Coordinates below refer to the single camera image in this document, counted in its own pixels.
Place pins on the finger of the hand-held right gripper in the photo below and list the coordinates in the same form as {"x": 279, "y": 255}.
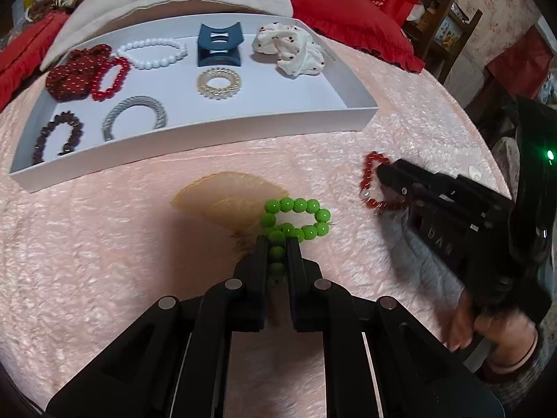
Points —
{"x": 398, "y": 185}
{"x": 426, "y": 179}

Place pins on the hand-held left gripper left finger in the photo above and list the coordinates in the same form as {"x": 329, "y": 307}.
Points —
{"x": 261, "y": 270}

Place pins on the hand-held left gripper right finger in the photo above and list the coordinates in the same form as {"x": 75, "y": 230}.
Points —
{"x": 293, "y": 270}

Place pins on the white shallow cardboard box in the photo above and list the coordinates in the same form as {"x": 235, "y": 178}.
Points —
{"x": 217, "y": 137}

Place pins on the white dotted scrunchie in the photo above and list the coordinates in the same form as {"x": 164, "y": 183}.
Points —
{"x": 296, "y": 61}

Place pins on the blue hair claw clip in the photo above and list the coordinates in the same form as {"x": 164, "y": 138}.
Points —
{"x": 217, "y": 59}

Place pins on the dark red dotted scrunchie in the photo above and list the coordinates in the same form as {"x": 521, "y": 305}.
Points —
{"x": 74, "y": 74}

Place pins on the person's right forearm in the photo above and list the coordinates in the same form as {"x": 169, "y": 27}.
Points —
{"x": 522, "y": 379}

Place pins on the person's right hand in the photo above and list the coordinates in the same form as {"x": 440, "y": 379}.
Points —
{"x": 509, "y": 335}

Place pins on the white fan hairpin with tassel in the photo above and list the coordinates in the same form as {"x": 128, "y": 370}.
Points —
{"x": 474, "y": 170}

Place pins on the beige fan hairpin with tassel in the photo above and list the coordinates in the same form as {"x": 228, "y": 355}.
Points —
{"x": 217, "y": 200}

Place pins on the dark wooden chair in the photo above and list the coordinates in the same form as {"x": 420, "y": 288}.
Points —
{"x": 468, "y": 35}

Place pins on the dark red draped cloth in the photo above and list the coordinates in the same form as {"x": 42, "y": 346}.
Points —
{"x": 522, "y": 61}

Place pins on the pink quilted bedspread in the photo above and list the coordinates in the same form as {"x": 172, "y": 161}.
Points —
{"x": 108, "y": 270}

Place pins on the large red ruffled pillow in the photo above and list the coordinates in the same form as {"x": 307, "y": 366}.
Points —
{"x": 348, "y": 13}

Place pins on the small red ruffled pillow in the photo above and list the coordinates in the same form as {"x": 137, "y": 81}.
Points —
{"x": 21, "y": 52}

